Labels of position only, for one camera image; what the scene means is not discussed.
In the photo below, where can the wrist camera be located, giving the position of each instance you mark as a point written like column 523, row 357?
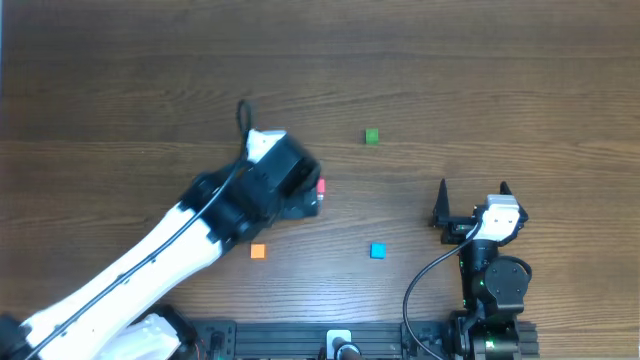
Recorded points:
column 497, row 217
column 262, row 142

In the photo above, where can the blue cube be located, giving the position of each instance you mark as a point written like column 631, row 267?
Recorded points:
column 377, row 251

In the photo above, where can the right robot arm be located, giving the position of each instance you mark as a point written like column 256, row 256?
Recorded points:
column 500, row 285

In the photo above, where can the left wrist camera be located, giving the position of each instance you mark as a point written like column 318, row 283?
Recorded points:
column 262, row 142

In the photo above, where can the green cube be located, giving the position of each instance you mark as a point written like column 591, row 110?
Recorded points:
column 372, row 136

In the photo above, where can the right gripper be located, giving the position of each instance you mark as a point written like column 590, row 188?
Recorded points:
column 457, row 227

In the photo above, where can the orange cube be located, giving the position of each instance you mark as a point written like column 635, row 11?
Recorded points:
column 258, row 251

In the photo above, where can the red cube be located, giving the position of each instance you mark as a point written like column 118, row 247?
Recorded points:
column 321, row 186

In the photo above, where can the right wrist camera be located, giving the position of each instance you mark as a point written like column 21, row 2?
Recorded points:
column 497, row 217

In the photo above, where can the mounting rail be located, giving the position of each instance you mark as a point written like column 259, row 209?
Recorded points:
column 290, row 340

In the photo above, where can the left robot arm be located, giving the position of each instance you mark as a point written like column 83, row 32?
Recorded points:
column 150, row 265

